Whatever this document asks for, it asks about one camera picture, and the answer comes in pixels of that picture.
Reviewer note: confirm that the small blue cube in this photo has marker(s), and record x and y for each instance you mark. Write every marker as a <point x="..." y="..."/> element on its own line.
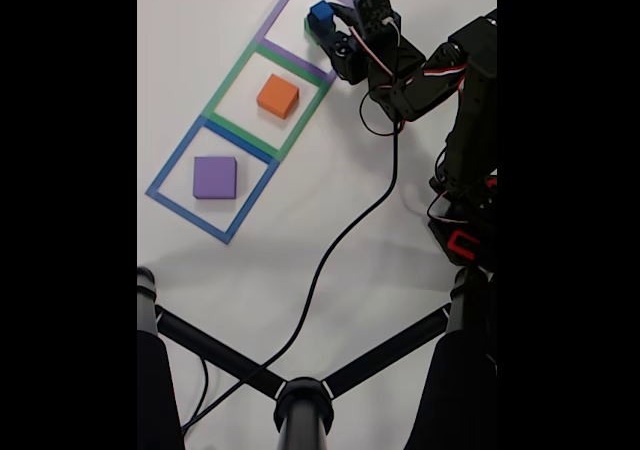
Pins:
<point x="321" y="12"/>

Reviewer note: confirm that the green cube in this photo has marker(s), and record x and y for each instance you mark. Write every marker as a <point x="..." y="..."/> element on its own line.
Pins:
<point x="309" y="30"/>

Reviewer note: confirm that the orange cube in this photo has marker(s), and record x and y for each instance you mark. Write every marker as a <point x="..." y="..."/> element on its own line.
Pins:
<point x="277" y="95"/>

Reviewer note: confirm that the large purple cube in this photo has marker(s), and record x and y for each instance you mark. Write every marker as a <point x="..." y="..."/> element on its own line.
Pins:
<point x="214" y="177"/>

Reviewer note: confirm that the red table clamp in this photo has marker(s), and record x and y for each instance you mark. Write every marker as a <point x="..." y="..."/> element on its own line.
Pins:
<point x="460" y="242"/>

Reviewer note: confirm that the black tripod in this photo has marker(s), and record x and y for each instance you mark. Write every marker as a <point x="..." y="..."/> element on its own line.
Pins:
<point x="302" y="420"/>

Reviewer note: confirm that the purple square frame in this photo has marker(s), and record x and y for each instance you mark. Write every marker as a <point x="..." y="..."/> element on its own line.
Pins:
<point x="280" y="52"/>

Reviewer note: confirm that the green square frame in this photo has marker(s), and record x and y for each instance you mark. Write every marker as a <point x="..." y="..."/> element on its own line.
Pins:
<point x="231" y="79"/>

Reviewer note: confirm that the blue square frame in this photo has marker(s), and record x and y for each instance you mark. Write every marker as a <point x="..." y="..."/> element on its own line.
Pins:
<point x="175" y="156"/>

